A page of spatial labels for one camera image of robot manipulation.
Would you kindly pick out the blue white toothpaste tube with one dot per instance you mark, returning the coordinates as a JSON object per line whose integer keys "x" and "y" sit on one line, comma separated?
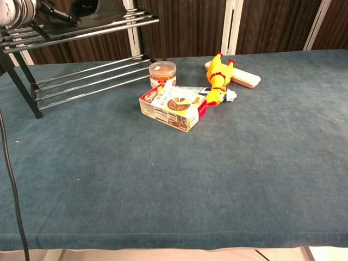
{"x": 229, "y": 96}

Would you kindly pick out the white red cake box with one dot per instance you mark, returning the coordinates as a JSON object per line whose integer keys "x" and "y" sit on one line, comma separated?
{"x": 168, "y": 108}

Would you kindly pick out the blue table cloth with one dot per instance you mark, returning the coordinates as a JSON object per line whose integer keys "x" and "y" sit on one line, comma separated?
{"x": 190, "y": 176}

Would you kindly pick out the black chrome shoe rack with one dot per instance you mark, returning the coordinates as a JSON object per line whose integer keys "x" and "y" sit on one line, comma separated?
{"x": 81, "y": 30}

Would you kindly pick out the clear round snack jar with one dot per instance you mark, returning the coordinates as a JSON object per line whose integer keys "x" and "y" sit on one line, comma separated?
{"x": 162, "y": 73}

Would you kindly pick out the white oblong plastic case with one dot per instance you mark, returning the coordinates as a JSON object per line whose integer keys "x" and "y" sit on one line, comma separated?
{"x": 244, "y": 77}

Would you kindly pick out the black sandal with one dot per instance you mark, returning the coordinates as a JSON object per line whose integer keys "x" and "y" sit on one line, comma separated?
{"x": 103, "y": 12}

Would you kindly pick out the white metal frame post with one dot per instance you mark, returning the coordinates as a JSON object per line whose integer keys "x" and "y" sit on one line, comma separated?
{"x": 316, "y": 24}
{"x": 25, "y": 58}
{"x": 133, "y": 35}
{"x": 231, "y": 27}

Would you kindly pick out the yellow rubber chicken toy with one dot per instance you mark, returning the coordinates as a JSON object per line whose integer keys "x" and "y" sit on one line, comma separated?
{"x": 218, "y": 79}

